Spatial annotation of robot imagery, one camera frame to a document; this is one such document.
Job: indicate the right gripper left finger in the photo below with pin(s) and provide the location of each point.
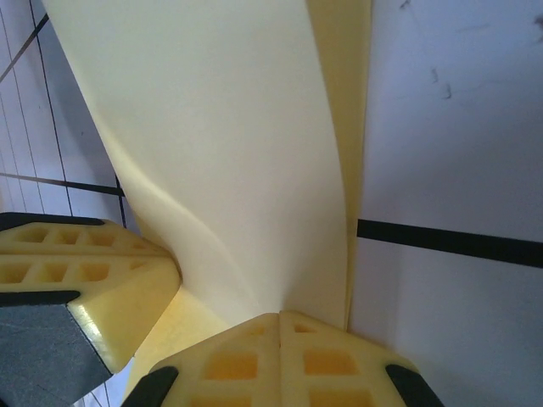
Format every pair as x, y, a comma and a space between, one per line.
229, 369

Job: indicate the white grid mat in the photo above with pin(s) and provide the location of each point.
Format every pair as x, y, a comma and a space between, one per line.
445, 169

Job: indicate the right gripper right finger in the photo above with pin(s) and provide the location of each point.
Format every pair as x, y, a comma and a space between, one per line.
331, 369

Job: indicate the yellow paper sheet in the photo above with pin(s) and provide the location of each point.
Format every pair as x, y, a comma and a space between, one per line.
233, 127

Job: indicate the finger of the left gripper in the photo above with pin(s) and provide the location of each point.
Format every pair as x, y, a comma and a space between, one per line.
114, 243
127, 305

